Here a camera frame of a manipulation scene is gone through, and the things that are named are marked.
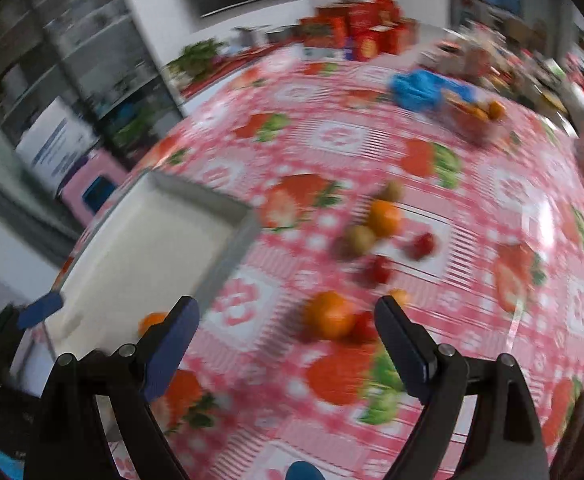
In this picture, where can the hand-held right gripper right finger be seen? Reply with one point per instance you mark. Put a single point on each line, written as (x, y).
(403, 352)

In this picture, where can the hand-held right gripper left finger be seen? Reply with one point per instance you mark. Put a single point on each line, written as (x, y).
(171, 347)

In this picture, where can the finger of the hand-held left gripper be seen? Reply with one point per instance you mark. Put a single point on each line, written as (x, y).
(41, 310)

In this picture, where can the red cherry tomato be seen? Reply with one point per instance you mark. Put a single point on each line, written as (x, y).
(378, 270)
(424, 246)
(365, 327)

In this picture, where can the grey shallow box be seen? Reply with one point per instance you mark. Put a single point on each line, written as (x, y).
(146, 250)

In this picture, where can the small orange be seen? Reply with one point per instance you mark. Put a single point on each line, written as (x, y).
(496, 109)
(400, 298)

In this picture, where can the round brown-green fruit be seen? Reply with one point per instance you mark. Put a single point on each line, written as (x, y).
(392, 191)
(361, 240)

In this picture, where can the pink stool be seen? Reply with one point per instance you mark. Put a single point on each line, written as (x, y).
(96, 180)

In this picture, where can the white printed box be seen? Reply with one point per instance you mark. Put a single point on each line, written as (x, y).
(54, 142)

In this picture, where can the strawberry print tablecloth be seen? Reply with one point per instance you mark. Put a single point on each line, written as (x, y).
(297, 160)

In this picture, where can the clear glass bowl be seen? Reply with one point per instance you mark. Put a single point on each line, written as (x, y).
(464, 125)

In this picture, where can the glass door cabinet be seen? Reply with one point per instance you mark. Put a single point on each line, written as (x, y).
(86, 50)

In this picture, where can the blue plastic bag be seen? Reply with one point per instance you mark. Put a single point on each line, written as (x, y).
(422, 87)

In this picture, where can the green potted plant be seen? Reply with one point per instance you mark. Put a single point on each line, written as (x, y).
(196, 57)

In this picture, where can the stack of red gift boxes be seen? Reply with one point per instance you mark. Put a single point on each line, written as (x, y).
(367, 25)

